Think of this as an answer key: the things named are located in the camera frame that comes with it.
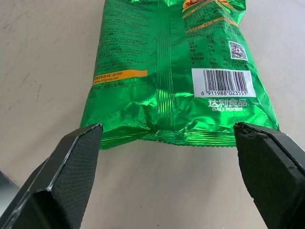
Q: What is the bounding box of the green foil snack bag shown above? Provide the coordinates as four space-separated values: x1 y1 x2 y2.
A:
80 0 280 151

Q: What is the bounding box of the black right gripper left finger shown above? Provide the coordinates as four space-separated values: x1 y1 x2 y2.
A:
0 123 104 229

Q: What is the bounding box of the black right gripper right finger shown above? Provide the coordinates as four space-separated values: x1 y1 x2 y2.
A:
233 122 305 229

